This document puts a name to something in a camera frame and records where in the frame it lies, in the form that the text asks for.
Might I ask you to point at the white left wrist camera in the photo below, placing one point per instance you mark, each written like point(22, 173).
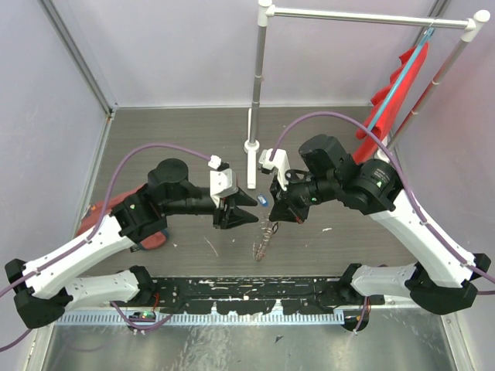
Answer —
point(223, 180)

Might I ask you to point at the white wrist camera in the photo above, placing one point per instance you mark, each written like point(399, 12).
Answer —
point(223, 180)
point(275, 161)

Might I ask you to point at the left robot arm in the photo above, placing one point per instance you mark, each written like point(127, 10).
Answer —
point(48, 287)

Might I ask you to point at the white clothes rack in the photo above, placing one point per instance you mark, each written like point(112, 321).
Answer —
point(267, 9)

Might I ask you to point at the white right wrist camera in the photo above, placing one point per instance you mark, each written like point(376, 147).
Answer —
point(275, 161)

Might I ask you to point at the metal disc with keyrings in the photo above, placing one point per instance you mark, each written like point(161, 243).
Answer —
point(268, 230)

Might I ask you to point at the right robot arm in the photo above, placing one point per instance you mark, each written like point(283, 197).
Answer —
point(440, 280)

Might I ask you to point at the red cloth on hanger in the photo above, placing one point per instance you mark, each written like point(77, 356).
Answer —
point(367, 147)

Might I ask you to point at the blue clothes hanger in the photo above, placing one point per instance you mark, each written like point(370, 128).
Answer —
point(388, 100)

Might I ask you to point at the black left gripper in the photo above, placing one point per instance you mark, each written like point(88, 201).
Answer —
point(233, 218)

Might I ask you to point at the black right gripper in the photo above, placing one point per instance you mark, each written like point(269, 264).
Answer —
point(288, 211)

